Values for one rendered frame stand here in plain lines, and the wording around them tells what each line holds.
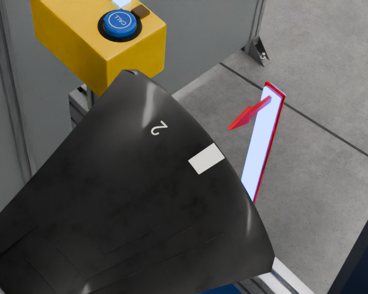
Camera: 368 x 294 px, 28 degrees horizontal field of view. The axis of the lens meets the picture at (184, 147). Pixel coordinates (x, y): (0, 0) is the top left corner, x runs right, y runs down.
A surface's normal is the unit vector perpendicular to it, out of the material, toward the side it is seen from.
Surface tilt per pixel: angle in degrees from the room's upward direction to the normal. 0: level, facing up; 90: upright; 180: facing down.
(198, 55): 90
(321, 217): 0
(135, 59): 90
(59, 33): 90
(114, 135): 11
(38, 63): 90
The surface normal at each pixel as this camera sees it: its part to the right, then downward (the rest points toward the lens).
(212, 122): 0.07, -0.57
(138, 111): 0.14, -0.36
